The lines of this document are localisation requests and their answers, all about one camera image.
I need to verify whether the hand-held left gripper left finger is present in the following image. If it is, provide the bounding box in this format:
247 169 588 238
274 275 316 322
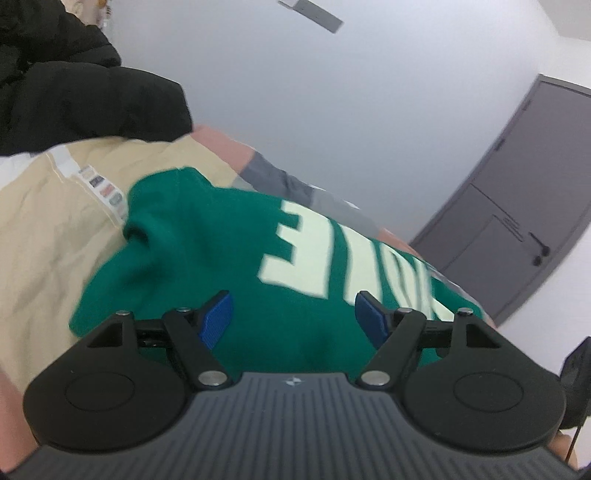
85 290 234 391

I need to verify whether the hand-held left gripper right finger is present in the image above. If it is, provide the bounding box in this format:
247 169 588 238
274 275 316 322
355 292 504 389

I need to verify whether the green hoodie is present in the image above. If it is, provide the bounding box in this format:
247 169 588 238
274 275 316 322
69 167 485 384

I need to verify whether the patchwork bed blanket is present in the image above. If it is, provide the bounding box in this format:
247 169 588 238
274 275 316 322
0 124 497 462

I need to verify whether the grey door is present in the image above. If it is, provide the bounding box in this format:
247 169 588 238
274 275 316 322
410 74 591 325

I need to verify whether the black puffer jacket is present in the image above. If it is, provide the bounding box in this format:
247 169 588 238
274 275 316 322
0 0 194 158

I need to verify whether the black door handle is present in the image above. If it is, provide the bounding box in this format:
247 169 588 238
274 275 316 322
529 232 551 267

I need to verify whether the grey wall fixture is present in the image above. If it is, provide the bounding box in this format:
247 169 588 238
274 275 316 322
277 0 345 34

